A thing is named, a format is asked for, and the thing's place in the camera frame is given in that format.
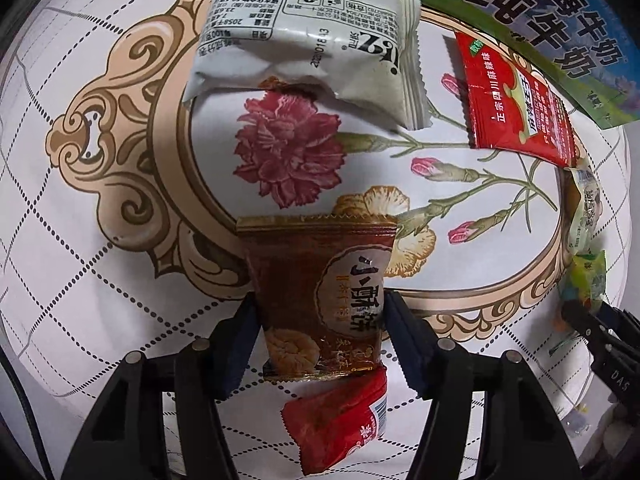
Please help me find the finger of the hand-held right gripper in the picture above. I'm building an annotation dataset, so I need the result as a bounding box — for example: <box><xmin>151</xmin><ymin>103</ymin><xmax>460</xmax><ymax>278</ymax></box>
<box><xmin>597</xmin><ymin>304</ymin><xmax>638</xmax><ymax>341</ymax></box>
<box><xmin>561</xmin><ymin>301</ymin><xmax>608</xmax><ymax>356</ymax></box>

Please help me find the printed cardboard box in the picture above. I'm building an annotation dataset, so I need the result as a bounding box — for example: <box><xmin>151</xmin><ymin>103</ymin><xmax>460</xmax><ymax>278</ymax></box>
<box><xmin>345</xmin><ymin>0</ymin><xmax>640</xmax><ymax>128</ymax></box>

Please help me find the checked floral quilt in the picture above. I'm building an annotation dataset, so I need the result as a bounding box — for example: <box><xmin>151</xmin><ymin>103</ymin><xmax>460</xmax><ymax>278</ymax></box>
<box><xmin>0</xmin><ymin>0</ymin><xmax>640</xmax><ymax>480</ymax></box>

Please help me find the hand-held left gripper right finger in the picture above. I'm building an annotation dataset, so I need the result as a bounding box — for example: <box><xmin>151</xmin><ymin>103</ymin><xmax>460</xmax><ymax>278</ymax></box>
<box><xmin>382</xmin><ymin>291</ymin><xmax>583</xmax><ymax>480</ymax></box>

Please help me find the brown pastry packet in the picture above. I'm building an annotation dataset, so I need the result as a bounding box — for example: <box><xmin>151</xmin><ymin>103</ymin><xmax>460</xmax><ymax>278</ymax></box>
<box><xmin>236</xmin><ymin>215</ymin><xmax>398</xmax><ymax>381</ymax></box>

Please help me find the small white snack packet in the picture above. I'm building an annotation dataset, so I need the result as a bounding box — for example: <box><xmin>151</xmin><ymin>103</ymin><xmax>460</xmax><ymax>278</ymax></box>
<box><xmin>567</xmin><ymin>167</ymin><xmax>603</xmax><ymax>251</ymax></box>

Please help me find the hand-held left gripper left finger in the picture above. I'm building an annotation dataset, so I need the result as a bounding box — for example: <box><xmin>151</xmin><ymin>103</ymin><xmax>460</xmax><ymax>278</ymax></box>
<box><xmin>75</xmin><ymin>292</ymin><xmax>261</xmax><ymax>480</ymax></box>

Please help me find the grey white snack packet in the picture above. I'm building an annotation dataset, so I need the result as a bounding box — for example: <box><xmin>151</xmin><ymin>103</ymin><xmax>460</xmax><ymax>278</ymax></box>
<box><xmin>182</xmin><ymin>0</ymin><xmax>432</xmax><ymax>131</ymax></box>

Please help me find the small red snack packet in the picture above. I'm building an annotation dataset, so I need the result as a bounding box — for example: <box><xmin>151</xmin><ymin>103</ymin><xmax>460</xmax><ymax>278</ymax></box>
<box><xmin>281</xmin><ymin>366</ymin><xmax>388</xmax><ymax>476</ymax></box>

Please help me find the flat red sauce packet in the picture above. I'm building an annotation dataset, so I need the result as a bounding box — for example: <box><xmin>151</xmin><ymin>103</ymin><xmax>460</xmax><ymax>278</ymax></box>
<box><xmin>455</xmin><ymin>31</ymin><xmax>581</xmax><ymax>167</ymax></box>

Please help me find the green candy packet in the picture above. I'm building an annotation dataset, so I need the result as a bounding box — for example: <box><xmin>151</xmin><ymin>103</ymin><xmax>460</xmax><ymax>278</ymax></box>
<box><xmin>560</xmin><ymin>250</ymin><xmax>608</xmax><ymax>311</ymax></box>

